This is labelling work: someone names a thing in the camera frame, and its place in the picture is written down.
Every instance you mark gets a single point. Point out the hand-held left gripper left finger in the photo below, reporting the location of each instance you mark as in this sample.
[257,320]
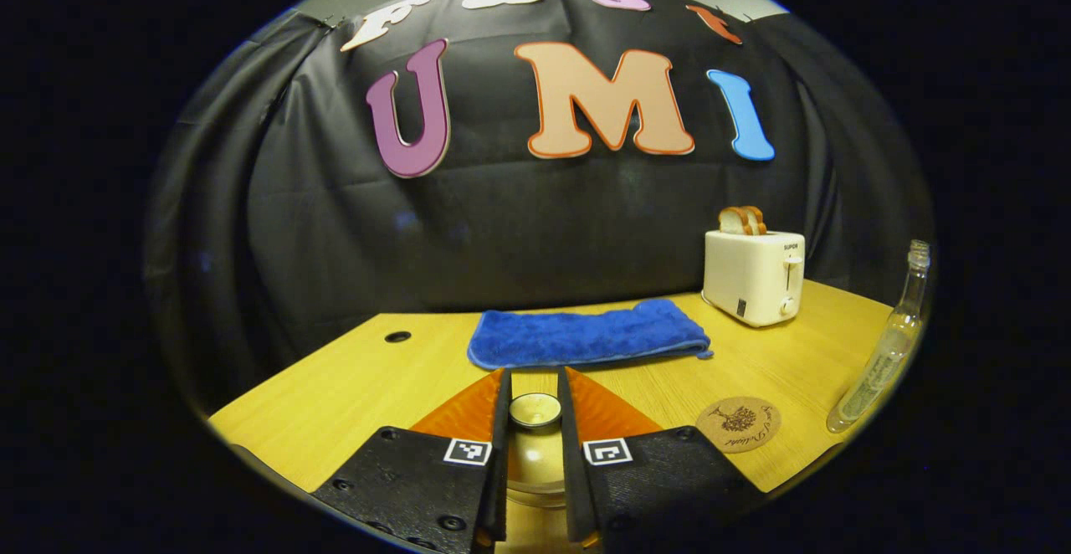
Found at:
[418,487]

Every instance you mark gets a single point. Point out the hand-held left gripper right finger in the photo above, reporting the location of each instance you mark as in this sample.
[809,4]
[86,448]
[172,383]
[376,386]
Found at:
[653,487]

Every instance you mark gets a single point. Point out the round cork coaster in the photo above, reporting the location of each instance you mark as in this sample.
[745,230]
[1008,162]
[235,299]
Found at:
[738,424]

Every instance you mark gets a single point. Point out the cream teacup lid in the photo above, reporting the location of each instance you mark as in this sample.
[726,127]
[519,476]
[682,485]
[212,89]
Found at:
[535,453]

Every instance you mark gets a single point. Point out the clear water bottle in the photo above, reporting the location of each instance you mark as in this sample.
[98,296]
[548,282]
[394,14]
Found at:
[883,361]

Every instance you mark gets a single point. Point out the blue towel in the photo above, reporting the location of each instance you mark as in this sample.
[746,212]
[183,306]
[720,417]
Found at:
[586,336]

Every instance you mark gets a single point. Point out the white toaster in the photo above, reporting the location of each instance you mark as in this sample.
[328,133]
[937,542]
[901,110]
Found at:
[749,282]

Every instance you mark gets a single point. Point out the black backdrop cloth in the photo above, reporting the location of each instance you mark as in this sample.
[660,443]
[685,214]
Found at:
[502,228]

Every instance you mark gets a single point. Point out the toast slice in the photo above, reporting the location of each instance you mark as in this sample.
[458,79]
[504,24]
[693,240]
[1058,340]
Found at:
[757,219]
[734,221]

